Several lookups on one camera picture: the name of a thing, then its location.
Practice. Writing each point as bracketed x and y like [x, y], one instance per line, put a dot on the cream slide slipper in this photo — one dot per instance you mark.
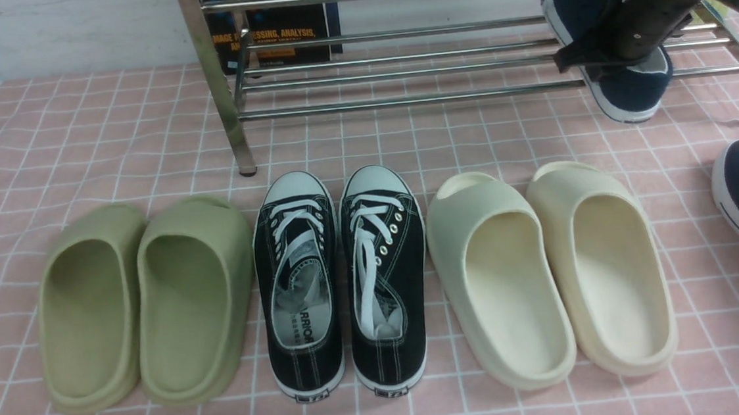
[606, 265]
[486, 244]

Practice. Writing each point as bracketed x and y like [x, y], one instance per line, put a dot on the left black canvas sneaker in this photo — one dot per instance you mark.
[295, 239]

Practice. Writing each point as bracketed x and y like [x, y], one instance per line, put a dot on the left green slide slipper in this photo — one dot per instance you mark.
[88, 310]

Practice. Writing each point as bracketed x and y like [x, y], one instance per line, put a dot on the black canvas sneaker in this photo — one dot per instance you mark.
[383, 238]
[295, 239]

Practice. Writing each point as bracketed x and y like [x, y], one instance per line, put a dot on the black image processing book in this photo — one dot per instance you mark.
[276, 25]

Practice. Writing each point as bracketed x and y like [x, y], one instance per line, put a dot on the green slide slipper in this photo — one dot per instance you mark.
[88, 310]
[195, 273]

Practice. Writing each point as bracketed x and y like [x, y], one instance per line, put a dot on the pink checkered tablecloth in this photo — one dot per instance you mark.
[150, 137]

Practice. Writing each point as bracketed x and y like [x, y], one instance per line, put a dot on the left cream slide slipper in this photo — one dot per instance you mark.
[486, 244]

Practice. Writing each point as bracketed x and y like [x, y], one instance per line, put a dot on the stainless steel shoe rack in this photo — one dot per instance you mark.
[229, 93]

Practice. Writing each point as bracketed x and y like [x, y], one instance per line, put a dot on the right black canvas sneaker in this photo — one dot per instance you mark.
[383, 238]

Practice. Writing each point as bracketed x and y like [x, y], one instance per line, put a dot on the right cream slide slipper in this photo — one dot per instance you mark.
[606, 265]

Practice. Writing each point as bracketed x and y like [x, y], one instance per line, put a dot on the teal and yellow book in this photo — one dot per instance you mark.
[715, 9]

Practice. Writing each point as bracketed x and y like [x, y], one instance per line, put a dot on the right green slide slipper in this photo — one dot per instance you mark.
[195, 273]

